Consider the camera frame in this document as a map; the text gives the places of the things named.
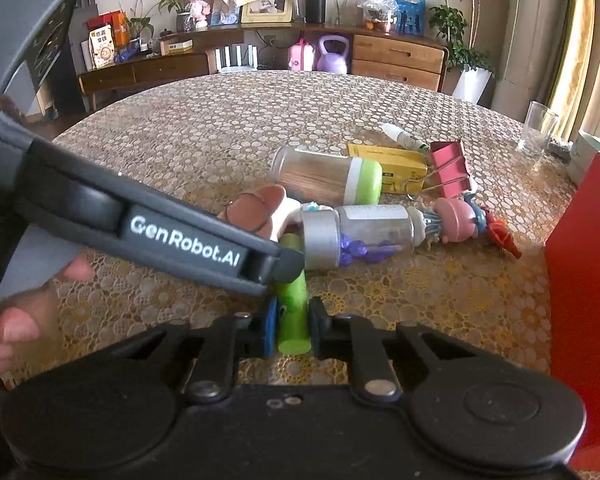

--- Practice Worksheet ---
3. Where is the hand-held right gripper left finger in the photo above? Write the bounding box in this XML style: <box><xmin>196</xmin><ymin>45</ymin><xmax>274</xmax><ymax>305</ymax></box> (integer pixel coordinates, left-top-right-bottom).
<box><xmin>115</xmin><ymin>300</ymin><xmax>282</xmax><ymax>407</ymax></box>

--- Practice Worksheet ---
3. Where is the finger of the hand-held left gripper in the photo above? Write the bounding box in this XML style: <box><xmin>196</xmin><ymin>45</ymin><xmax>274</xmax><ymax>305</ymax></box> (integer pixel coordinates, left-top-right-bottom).
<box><xmin>240</xmin><ymin>244</ymin><xmax>307</xmax><ymax>297</ymax></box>

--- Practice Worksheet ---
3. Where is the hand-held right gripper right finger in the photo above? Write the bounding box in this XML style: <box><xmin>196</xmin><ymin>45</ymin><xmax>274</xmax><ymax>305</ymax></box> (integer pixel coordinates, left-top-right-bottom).
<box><xmin>307</xmin><ymin>296</ymin><xmax>486</xmax><ymax>407</ymax></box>

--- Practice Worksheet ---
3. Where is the green plastic tube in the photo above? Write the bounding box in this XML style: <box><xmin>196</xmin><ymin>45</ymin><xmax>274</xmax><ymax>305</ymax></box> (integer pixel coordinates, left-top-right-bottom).
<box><xmin>272</xmin><ymin>232</ymin><xmax>312</xmax><ymax>356</ymax></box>

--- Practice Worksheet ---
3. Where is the pink heart-shaped dish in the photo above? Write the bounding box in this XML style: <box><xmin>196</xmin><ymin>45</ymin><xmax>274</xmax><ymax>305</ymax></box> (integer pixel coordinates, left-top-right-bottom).
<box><xmin>217</xmin><ymin>184</ymin><xmax>287</xmax><ymax>241</ymax></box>

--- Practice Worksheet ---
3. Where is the clear bottle with silver cap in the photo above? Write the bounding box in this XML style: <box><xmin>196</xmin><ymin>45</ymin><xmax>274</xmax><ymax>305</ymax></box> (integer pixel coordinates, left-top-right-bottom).
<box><xmin>300</xmin><ymin>204</ymin><xmax>431</xmax><ymax>272</ymax></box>

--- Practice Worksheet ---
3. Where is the toothpick jar with green lid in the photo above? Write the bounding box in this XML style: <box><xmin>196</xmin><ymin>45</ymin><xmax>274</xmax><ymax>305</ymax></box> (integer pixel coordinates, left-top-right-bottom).
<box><xmin>271</xmin><ymin>146</ymin><xmax>384</xmax><ymax>206</ymax></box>

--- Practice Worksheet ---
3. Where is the yellow cardboard box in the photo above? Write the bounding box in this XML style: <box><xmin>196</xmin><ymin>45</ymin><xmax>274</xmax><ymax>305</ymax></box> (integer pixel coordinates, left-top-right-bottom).
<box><xmin>347</xmin><ymin>142</ymin><xmax>429</xmax><ymax>196</ymax></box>

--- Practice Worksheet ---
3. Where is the small white tube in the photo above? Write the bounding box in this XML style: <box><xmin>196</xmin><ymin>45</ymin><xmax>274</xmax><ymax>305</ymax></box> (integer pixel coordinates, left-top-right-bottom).
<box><xmin>380</xmin><ymin>122</ymin><xmax>433</xmax><ymax>154</ymax></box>

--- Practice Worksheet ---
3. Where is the pink pig toy figure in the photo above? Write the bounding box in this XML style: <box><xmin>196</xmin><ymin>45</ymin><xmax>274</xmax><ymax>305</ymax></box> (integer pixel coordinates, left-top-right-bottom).
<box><xmin>422</xmin><ymin>195</ymin><xmax>488</xmax><ymax>247</ymax></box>

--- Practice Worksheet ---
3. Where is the pink binder clip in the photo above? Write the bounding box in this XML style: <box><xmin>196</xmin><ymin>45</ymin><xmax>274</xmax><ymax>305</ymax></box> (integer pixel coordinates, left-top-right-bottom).
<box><xmin>407</xmin><ymin>140</ymin><xmax>476</xmax><ymax>201</ymax></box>

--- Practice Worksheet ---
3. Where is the red cardboard box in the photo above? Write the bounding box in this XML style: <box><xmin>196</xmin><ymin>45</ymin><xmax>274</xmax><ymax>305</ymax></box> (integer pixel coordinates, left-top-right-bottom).
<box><xmin>545</xmin><ymin>152</ymin><xmax>600</xmax><ymax>480</ymax></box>

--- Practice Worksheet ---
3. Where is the person's left hand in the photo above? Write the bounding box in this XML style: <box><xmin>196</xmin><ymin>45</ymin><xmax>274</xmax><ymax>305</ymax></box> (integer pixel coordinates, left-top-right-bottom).
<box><xmin>0</xmin><ymin>255</ymin><xmax>97</xmax><ymax>381</ymax></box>

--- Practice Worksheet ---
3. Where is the patterned lace tablecloth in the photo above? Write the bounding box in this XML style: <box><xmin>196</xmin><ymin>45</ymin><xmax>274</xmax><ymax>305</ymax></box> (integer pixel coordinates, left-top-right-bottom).
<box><xmin>50</xmin><ymin>70</ymin><xmax>581</xmax><ymax>391</ymax></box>

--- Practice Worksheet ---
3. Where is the snack box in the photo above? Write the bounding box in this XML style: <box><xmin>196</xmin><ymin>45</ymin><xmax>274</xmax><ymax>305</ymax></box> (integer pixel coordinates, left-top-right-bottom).
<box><xmin>88</xmin><ymin>24</ymin><xmax>116</xmax><ymax>70</ymax></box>

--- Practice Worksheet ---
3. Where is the pink toy case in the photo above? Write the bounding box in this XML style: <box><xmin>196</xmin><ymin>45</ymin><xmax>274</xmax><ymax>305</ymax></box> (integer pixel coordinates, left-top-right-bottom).
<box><xmin>287</xmin><ymin>37</ymin><xmax>316</xmax><ymax>72</ymax></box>

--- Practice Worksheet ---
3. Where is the small orange toy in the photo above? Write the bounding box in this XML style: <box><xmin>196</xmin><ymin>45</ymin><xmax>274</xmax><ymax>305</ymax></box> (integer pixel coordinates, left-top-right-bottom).
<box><xmin>482</xmin><ymin>207</ymin><xmax>524</xmax><ymax>260</ymax></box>

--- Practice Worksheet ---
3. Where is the white router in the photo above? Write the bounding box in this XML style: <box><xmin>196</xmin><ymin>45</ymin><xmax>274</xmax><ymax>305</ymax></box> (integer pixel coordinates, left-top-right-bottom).
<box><xmin>216</xmin><ymin>44</ymin><xmax>259</xmax><ymax>74</ymax></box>

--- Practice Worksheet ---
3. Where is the purple kettlebell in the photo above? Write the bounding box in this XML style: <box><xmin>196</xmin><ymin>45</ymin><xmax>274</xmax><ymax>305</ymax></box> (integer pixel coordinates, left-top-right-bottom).
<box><xmin>316</xmin><ymin>35</ymin><xmax>352</xmax><ymax>74</ymax></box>

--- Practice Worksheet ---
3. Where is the small potted plant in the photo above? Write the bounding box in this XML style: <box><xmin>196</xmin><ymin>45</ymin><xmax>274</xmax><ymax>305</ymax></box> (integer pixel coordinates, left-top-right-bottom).
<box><xmin>157</xmin><ymin>0</ymin><xmax>197</xmax><ymax>33</ymax></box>

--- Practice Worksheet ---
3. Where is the pink doll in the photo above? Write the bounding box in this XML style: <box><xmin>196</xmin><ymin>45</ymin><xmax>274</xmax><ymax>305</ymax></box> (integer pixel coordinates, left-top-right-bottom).
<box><xmin>182</xmin><ymin>0</ymin><xmax>214</xmax><ymax>29</ymax></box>

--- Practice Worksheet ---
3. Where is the wooden sideboard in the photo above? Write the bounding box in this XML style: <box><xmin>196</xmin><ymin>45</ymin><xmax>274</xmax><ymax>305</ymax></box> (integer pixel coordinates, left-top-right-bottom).
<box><xmin>77</xmin><ymin>22</ymin><xmax>451</xmax><ymax>111</ymax></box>

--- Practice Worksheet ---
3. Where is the potted tree in white planter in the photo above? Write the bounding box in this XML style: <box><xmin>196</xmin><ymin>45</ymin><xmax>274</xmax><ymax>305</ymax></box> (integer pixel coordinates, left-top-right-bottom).
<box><xmin>415</xmin><ymin>0</ymin><xmax>501</xmax><ymax>103</ymax></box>

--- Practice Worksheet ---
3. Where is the clear plastic bag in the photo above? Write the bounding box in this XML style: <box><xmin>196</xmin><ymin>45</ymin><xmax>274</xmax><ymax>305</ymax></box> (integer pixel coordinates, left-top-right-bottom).
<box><xmin>357</xmin><ymin>0</ymin><xmax>399</xmax><ymax>32</ymax></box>

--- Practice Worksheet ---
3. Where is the clear drinking glass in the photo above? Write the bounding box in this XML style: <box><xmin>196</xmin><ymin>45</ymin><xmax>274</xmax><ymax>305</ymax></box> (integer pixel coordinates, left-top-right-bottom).
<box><xmin>516</xmin><ymin>101</ymin><xmax>560</xmax><ymax>161</ymax></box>

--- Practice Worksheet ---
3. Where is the beige standing air conditioner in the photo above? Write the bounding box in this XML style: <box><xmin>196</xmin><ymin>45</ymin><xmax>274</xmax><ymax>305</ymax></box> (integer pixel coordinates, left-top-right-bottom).
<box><xmin>490</xmin><ymin>0</ymin><xmax>572</xmax><ymax>122</ymax></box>

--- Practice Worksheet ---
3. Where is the yellow curtain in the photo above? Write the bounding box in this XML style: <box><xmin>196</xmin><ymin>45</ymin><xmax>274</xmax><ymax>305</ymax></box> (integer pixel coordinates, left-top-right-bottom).
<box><xmin>550</xmin><ymin>0</ymin><xmax>600</xmax><ymax>141</ymax></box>

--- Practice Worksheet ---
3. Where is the picture frame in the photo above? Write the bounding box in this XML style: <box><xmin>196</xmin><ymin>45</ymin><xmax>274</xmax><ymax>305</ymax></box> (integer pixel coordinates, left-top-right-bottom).
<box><xmin>241</xmin><ymin>0</ymin><xmax>294</xmax><ymax>24</ymax></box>

